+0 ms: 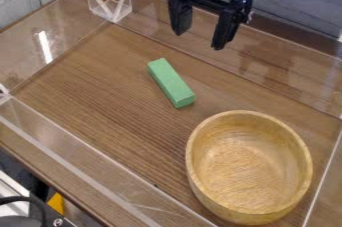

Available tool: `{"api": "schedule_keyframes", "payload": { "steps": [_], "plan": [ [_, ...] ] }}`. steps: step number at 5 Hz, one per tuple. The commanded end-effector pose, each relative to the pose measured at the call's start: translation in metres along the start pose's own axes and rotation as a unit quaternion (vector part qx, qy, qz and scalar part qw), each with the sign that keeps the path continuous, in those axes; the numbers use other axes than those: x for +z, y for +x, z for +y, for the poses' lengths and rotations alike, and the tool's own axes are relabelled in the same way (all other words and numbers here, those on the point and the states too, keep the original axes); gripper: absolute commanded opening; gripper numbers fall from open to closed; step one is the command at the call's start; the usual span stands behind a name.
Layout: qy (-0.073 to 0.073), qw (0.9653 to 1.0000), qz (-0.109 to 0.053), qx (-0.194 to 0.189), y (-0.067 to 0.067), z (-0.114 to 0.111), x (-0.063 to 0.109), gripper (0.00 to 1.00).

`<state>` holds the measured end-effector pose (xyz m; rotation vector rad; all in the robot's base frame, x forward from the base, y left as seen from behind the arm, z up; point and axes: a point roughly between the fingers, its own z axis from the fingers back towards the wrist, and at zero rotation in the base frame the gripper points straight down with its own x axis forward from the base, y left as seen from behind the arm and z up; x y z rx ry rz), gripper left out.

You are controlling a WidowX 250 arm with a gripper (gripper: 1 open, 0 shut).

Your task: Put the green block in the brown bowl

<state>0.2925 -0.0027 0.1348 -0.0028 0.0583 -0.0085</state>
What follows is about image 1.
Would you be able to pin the green rectangular block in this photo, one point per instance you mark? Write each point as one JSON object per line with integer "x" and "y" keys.
{"x": 172, "y": 83}

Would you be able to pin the light wooden bowl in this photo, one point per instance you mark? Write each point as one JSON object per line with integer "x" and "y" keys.
{"x": 249, "y": 167}

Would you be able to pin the yellow warning label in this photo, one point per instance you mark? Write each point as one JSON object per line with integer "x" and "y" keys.
{"x": 57, "y": 203}

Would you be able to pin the clear acrylic corner bracket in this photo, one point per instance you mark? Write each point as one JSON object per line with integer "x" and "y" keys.
{"x": 113, "y": 10}

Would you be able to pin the clear acrylic tray wall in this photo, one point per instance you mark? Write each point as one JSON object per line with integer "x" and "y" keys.
{"x": 89, "y": 122}

